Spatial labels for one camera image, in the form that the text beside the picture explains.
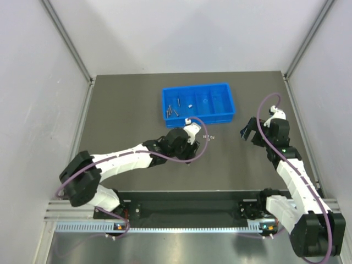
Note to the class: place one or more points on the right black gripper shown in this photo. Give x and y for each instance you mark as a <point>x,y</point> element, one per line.
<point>254,133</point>

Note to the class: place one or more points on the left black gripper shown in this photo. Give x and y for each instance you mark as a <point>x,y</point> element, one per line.
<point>193,150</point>

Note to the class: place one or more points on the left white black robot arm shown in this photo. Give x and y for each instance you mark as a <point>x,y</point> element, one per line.
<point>83,176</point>

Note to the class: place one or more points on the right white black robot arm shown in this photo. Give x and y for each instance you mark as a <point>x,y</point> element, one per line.
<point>314,229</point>

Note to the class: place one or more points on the blue plastic divided bin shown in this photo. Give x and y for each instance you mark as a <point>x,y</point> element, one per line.
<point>212,103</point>

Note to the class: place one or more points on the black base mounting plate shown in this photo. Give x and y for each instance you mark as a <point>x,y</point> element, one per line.
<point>235,204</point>

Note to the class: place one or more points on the grey slotted cable duct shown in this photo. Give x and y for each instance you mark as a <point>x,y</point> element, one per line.
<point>116,227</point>

